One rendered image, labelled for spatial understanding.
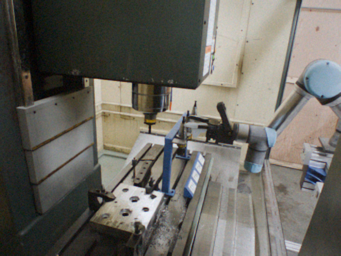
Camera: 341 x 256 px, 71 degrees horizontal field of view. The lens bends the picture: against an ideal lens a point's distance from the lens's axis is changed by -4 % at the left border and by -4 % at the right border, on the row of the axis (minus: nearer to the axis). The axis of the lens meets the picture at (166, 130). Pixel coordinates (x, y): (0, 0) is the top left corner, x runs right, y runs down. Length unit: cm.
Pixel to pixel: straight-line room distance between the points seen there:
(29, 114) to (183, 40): 65
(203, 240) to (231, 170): 77
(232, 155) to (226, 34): 93
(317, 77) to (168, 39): 50
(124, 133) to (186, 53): 160
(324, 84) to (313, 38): 271
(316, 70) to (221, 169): 123
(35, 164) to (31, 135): 13
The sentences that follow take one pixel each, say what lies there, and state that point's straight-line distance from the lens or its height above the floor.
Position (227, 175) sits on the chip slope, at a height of 74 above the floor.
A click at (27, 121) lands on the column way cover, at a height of 136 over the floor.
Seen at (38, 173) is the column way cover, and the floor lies 112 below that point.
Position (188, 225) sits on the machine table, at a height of 90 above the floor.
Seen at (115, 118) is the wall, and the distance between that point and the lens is 233.
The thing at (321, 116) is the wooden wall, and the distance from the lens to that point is 379.
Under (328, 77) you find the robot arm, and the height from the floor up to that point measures 161.
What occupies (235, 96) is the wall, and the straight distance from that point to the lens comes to 200.
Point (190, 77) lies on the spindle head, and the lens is 84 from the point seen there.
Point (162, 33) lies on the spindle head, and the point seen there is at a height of 171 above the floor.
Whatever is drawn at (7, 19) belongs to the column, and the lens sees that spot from 107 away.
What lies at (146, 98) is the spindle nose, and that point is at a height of 147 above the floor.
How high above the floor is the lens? 171
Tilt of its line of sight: 22 degrees down
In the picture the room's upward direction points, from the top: 3 degrees clockwise
